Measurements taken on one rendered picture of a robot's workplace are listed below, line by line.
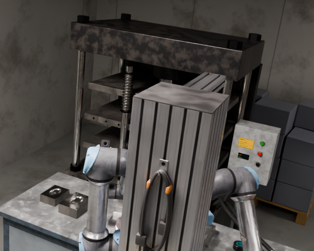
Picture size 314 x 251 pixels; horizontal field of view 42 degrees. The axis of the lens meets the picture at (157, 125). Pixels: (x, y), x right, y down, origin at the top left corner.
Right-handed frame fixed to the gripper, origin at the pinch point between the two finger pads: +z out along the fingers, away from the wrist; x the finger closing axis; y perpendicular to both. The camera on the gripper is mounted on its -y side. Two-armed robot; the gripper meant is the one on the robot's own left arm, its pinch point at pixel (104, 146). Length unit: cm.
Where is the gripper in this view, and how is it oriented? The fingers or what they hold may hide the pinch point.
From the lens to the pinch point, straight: 233.4
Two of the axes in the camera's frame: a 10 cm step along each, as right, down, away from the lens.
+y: -2.5, 9.2, 3.1
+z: -0.8, -3.4, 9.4
